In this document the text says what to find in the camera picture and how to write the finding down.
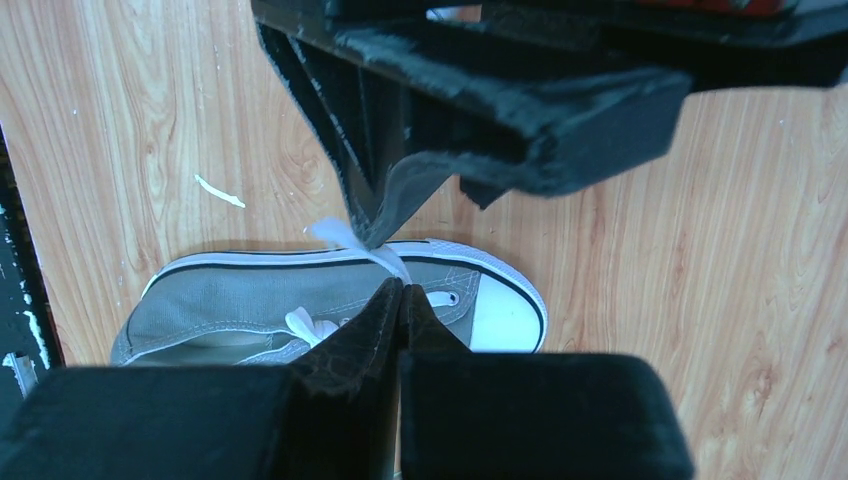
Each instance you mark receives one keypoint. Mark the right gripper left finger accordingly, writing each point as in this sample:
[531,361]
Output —
[328,415]

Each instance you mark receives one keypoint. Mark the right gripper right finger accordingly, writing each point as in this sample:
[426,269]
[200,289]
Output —
[466,415]

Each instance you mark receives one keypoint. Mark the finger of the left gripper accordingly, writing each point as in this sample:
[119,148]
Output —
[378,131]
[554,96]

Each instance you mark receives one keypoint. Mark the white shoelace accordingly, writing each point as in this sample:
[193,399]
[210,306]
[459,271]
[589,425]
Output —
[358,245]

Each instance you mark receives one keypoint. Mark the grey canvas sneaker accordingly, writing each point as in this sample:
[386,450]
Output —
[272,307]

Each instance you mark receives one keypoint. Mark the white lace scrap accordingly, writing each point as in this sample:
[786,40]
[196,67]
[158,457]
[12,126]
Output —
[220,194]

